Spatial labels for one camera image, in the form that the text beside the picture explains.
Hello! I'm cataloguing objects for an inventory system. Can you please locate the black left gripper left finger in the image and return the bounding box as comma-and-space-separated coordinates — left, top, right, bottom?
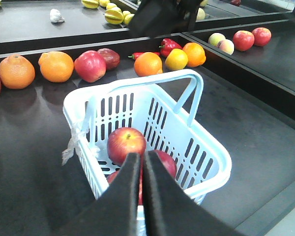
56, 153, 141, 236

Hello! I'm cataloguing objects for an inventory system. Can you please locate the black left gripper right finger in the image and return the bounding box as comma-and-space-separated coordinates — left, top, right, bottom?
143, 151, 241, 236

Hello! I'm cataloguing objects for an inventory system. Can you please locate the light blue plastic basket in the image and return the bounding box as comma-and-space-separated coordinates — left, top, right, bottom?
62, 69, 232, 236

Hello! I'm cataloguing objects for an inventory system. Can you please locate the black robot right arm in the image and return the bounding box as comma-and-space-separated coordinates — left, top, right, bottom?
129, 0, 241, 236

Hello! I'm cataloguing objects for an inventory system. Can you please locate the black wooden display stand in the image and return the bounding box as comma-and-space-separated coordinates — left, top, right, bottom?
0, 20, 295, 236

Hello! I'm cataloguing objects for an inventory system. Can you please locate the orange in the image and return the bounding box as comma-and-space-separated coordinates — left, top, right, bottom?
182, 42, 207, 67
0, 54, 35, 89
134, 52, 163, 77
38, 51, 74, 83

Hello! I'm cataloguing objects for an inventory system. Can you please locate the large red apple row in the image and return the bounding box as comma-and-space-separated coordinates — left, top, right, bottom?
74, 50, 106, 83

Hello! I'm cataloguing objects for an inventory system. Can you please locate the yellow apple right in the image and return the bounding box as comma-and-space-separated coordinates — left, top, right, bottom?
165, 49, 188, 71

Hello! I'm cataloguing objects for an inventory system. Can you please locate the dark red apple row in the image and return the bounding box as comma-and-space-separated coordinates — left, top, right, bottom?
97, 48, 120, 70

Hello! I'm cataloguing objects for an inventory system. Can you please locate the orange far right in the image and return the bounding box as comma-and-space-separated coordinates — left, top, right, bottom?
182, 42, 207, 67

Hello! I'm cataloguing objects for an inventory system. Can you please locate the red chili pepper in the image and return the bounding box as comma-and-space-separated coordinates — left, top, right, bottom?
128, 52, 160, 60

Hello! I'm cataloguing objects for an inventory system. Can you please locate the red bell pepper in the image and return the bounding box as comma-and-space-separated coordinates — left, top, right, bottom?
159, 38, 182, 58

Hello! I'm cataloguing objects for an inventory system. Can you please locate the pale peach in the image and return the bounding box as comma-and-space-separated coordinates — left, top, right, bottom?
216, 39, 235, 55
208, 32, 226, 46

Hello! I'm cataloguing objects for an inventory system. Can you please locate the orange left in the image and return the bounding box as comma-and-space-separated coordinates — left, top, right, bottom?
0, 54, 35, 89

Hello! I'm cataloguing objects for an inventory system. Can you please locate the red apple beside peaches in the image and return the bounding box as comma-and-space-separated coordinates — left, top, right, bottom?
233, 30, 255, 52

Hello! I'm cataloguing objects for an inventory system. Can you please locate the starfruit lower right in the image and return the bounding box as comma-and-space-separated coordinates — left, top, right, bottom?
104, 9, 124, 25

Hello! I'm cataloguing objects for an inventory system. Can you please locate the starfruit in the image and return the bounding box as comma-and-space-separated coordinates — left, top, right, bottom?
81, 0, 99, 9
104, 9, 124, 25

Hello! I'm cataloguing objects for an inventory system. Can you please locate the white garlic bulb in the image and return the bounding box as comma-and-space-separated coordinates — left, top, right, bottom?
50, 8, 65, 23

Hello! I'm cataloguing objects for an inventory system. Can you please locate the starfruit upper right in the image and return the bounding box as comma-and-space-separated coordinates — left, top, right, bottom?
81, 0, 99, 9

